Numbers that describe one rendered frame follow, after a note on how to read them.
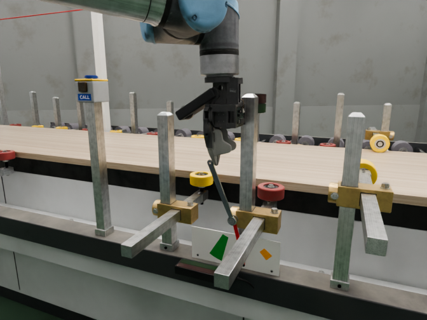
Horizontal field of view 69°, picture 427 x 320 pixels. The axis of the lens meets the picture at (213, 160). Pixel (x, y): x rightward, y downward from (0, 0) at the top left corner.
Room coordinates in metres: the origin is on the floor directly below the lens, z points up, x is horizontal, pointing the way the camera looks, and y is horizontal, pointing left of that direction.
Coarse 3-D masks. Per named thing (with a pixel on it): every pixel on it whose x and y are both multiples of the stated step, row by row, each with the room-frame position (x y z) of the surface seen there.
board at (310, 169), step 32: (0, 128) 2.29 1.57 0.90; (32, 128) 2.29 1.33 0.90; (64, 160) 1.33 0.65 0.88; (128, 160) 1.26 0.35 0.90; (192, 160) 1.26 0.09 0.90; (224, 160) 1.26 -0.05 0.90; (288, 160) 1.26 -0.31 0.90; (320, 160) 1.26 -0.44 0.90; (384, 160) 1.26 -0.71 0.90; (416, 160) 1.26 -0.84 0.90; (320, 192) 0.92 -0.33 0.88; (416, 192) 0.85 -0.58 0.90
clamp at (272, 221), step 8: (232, 208) 0.81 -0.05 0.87; (256, 208) 0.81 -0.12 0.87; (264, 208) 0.81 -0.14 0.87; (240, 216) 0.79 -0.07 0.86; (248, 216) 0.78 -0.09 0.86; (256, 216) 0.77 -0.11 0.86; (264, 216) 0.76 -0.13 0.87; (272, 216) 0.76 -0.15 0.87; (280, 216) 0.78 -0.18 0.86; (240, 224) 0.79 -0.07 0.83; (264, 224) 0.76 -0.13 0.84; (272, 224) 0.75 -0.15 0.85; (280, 224) 0.79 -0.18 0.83; (272, 232) 0.75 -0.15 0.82
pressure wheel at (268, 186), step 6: (258, 186) 0.90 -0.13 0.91; (264, 186) 0.90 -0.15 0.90; (270, 186) 0.89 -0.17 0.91; (276, 186) 0.90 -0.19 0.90; (282, 186) 0.89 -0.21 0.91; (258, 192) 0.89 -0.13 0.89; (264, 192) 0.86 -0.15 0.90; (270, 192) 0.86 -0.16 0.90; (276, 192) 0.86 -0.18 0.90; (282, 192) 0.87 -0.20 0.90; (264, 198) 0.86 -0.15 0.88; (270, 198) 0.86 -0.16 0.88; (276, 198) 0.86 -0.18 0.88; (282, 198) 0.87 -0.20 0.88
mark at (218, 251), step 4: (224, 236) 0.81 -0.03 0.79; (220, 240) 0.81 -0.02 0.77; (224, 240) 0.81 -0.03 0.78; (216, 244) 0.81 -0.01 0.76; (220, 244) 0.81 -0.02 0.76; (224, 244) 0.81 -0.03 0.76; (216, 248) 0.81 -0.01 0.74; (220, 248) 0.81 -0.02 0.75; (224, 248) 0.80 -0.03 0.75; (212, 252) 0.82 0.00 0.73; (216, 252) 0.81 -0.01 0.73; (220, 252) 0.81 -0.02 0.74; (216, 256) 0.81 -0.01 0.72; (220, 256) 0.81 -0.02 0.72
